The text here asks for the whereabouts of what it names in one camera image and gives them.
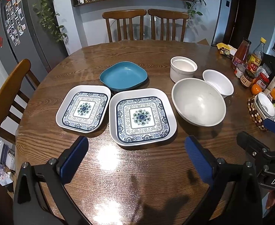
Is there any small patterned square plate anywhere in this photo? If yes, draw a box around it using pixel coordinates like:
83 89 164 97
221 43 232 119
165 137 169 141
55 85 111 134

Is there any large white bowl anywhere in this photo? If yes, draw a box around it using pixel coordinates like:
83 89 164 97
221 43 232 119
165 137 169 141
171 78 226 127

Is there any small white bowl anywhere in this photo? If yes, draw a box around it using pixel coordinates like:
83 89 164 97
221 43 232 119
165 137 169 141
202 70 234 98

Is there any large patterned square plate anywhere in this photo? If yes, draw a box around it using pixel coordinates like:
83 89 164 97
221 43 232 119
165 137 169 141
109 88 177 147

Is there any white ceramic ramekin cup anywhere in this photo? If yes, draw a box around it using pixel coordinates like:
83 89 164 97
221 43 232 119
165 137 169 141
170 56 198 83

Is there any blue square dish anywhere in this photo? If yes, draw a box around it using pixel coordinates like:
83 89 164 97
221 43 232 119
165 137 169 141
99 61 148 92

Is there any person right hand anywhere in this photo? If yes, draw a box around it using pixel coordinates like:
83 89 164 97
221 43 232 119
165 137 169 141
265 190 275 210

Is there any wooden bead trivet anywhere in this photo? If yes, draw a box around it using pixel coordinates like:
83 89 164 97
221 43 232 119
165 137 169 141
247 96 267 132

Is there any white decorated dish on trivet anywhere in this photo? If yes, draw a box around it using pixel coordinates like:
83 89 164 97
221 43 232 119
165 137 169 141
254 92 275 122

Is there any orange fruit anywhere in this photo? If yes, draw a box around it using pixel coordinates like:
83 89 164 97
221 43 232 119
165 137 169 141
270 88 275 100
251 84 262 95

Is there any red lid jar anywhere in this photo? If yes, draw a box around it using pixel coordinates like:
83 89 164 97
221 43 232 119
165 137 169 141
256 72 269 90

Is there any brown sauce glass jar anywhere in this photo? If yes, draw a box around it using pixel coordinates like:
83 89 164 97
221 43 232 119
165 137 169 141
240 69 255 88

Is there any small clear plastic jar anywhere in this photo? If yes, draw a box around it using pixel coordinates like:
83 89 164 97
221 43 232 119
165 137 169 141
234 64 246 79

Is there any red sauce bottle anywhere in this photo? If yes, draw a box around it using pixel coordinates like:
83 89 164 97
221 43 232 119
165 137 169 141
231 38 251 69

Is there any wooden chair at left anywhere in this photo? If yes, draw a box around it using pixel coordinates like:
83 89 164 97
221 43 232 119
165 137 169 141
0 59 40 144

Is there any wooden chair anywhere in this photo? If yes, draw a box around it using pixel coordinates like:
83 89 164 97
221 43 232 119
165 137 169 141
102 9 147 43
148 9 190 42
0 59 40 144

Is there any yellow snack packet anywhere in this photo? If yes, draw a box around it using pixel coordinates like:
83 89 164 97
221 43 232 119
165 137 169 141
216 43 237 59

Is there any dark wooden door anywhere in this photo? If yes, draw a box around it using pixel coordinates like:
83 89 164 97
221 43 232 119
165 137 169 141
223 0 257 49

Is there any green plant at right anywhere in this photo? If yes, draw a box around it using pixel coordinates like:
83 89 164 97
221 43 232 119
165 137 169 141
186 0 207 21

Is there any grey refrigerator with magnets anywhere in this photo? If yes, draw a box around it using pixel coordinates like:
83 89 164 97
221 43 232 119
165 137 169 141
0 0 68 78

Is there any hanging green vine plant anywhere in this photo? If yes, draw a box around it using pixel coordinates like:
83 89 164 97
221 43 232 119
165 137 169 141
32 0 67 43

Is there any wooden chair back right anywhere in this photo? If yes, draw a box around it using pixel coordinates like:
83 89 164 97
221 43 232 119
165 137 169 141
148 9 190 42

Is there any wooden chair back left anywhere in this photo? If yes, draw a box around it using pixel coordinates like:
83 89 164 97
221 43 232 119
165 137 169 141
102 9 147 43

